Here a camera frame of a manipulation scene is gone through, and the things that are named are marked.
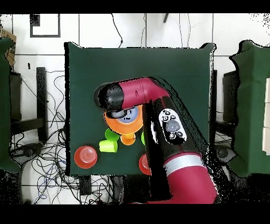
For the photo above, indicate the black stand frame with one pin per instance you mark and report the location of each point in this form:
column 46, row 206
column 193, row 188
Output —
column 41, row 95

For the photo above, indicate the lime yellow cup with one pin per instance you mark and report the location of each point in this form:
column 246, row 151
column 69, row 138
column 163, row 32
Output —
column 107, row 146

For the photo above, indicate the green covered side table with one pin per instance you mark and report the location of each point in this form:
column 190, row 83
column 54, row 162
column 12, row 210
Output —
column 253, row 95
column 4, row 105

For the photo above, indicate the green cup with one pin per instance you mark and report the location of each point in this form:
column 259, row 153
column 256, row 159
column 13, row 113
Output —
column 110, row 136

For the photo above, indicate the orange cup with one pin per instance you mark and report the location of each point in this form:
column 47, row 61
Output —
column 128, row 140

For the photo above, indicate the red-orange bowl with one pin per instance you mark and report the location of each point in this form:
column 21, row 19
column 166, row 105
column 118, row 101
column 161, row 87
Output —
column 85, row 157
column 144, row 164

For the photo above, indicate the small green bowl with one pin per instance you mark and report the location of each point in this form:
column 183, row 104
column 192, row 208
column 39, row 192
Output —
column 143, row 138

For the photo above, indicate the dark green tablecloth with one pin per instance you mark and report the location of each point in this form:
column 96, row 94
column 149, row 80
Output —
column 137, row 63

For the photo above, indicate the black square floor frame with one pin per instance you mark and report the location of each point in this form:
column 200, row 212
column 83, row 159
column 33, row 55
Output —
column 31, row 25

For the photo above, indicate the cardboard box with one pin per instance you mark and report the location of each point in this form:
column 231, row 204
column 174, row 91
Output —
column 10, row 50

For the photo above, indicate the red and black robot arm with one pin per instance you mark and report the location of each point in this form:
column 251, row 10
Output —
column 143, row 90

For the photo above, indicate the black power strip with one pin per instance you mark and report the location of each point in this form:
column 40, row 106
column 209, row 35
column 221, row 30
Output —
column 85, row 186

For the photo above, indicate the small blue bowl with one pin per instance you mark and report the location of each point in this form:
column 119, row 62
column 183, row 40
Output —
column 132, row 116

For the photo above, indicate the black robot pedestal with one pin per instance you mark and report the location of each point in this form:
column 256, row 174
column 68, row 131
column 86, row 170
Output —
column 135, row 188

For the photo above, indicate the large orange bowl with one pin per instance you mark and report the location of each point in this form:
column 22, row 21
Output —
column 124, row 127

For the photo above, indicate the grey pedestal foot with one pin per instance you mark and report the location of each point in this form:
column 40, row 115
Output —
column 224, row 153
column 29, row 150

